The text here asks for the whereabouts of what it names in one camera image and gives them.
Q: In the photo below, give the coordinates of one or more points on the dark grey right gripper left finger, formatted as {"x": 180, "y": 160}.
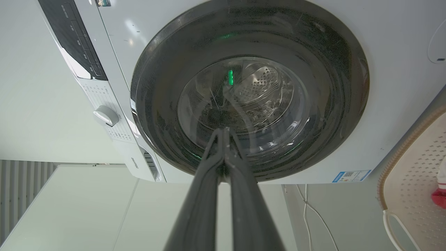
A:
{"x": 195, "y": 216}

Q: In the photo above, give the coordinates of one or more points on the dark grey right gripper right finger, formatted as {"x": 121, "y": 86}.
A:
{"x": 252, "y": 216}

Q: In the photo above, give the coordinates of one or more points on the beige perforated laundry basket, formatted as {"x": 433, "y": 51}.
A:
{"x": 414, "y": 188}

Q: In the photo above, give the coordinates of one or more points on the blue energy label sticker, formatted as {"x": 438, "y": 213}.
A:
{"x": 351, "y": 175}

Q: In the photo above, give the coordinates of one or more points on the white cabinet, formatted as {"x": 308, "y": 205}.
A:
{"x": 87, "y": 212}

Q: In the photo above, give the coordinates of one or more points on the silver washing machine control knob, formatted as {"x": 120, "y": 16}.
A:
{"x": 106, "y": 115}

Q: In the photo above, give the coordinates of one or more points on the dark round washing machine door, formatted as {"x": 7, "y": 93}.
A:
{"x": 313, "y": 52}

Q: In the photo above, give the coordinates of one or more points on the red and white garment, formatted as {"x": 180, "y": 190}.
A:
{"x": 439, "y": 193}

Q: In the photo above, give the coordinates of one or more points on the white front-load washing machine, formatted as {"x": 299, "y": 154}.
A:
{"x": 390, "y": 87}

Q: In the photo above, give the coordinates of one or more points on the grey ribbed wall panel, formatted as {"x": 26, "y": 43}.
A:
{"x": 21, "y": 188}

